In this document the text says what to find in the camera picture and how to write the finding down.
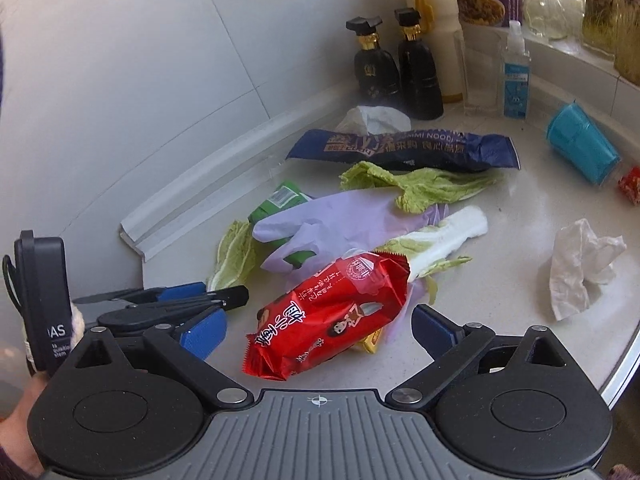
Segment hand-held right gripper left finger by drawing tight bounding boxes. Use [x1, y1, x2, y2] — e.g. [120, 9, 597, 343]
[70, 307, 251, 413]

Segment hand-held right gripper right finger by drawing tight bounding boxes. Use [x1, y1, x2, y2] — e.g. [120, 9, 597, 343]
[385, 305, 571, 411]

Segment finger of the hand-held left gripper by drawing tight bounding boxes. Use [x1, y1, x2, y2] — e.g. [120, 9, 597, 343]
[72, 282, 207, 306]
[97, 286, 249, 331]

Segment red snack packet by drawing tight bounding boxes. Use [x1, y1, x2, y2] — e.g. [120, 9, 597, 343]
[244, 254, 412, 382]

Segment green snack packet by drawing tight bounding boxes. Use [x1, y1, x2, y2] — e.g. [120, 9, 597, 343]
[248, 181, 315, 269]

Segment purple rubber glove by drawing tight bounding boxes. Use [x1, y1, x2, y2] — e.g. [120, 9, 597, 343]
[251, 190, 447, 277]

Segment white tissue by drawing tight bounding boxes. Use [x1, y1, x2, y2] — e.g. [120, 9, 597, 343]
[548, 218, 627, 322]
[335, 105, 412, 137]

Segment dark blue noodle packet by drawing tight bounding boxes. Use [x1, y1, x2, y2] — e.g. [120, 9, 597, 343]
[286, 129, 520, 173]

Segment person's left hand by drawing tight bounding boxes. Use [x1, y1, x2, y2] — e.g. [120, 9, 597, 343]
[0, 372, 51, 478]

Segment small pale cabbage leaf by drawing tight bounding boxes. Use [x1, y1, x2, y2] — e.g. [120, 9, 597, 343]
[206, 220, 257, 292]

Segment yellow wrapper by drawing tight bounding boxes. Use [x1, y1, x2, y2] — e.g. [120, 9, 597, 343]
[359, 329, 385, 357]

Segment cabbage leaf with white stem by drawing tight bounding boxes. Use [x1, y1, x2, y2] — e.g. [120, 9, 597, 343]
[374, 205, 489, 306]

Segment green cabbage leaf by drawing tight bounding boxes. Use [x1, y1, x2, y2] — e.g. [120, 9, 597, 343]
[340, 160, 505, 214]

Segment blue plastic cup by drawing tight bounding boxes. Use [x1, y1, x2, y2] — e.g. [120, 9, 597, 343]
[545, 101, 622, 185]

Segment small red wrapper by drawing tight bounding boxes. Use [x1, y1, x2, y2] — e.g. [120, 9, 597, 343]
[618, 167, 640, 206]

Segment dark bottle with gold neck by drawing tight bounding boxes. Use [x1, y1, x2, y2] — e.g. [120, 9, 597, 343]
[345, 16, 402, 107]
[394, 7, 445, 121]

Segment clear glass tumbler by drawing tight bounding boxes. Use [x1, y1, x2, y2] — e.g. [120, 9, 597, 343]
[462, 26, 504, 117]

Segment clear hand sanitizer bottle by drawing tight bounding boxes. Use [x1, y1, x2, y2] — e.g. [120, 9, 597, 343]
[501, 20, 532, 120]

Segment white bottle with yellow cap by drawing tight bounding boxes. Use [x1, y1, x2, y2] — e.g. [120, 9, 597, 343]
[403, 0, 467, 104]

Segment glass jar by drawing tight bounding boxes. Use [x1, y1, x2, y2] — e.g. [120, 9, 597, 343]
[524, 0, 572, 42]

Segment green potted plants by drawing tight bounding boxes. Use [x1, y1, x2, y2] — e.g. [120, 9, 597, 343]
[577, 0, 640, 87]

